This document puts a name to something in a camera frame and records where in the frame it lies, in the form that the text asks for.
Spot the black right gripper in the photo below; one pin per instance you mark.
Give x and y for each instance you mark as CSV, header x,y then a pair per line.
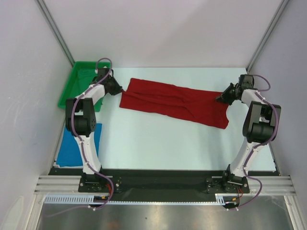
x,y
224,97

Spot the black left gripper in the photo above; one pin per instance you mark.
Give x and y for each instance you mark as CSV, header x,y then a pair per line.
x,y
118,89

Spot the red t shirt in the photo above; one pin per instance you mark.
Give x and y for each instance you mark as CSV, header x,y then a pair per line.
x,y
177,102

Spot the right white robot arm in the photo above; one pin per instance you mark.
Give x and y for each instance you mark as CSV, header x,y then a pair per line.
x,y
259,129

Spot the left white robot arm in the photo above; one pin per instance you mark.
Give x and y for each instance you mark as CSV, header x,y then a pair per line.
x,y
81,122

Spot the green folded t shirt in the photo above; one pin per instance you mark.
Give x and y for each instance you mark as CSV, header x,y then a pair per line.
x,y
85,78

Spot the green plastic tray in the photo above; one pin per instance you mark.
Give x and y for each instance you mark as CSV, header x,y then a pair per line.
x,y
71,89

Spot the blue folded t shirt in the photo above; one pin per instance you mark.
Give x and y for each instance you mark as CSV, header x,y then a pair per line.
x,y
69,153

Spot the right aluminium corner post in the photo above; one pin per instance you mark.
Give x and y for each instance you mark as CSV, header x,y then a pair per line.
x,y
268,33

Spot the aluminium corner post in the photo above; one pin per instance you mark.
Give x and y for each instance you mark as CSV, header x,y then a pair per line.
x,y
268,33
45,11

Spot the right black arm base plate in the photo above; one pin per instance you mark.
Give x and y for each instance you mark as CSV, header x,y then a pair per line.
x,y
226,185

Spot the right white cable duct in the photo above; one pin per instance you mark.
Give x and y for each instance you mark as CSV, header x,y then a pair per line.
x,y
224,199

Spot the white cable duct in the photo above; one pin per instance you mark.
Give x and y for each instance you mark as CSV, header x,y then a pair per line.
x,y
224,199
76,199

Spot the black table edge rail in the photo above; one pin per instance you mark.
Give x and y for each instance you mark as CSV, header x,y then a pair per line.
x,y
163,185

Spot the left aluminium corner post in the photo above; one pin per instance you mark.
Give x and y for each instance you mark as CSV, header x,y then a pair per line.
x,y
45,11

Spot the aluminium frame rail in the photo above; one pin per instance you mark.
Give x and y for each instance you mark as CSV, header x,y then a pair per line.
x,y
54,184

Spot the left white cable duct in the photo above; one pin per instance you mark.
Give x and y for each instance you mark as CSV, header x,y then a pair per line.
x,y
76,199

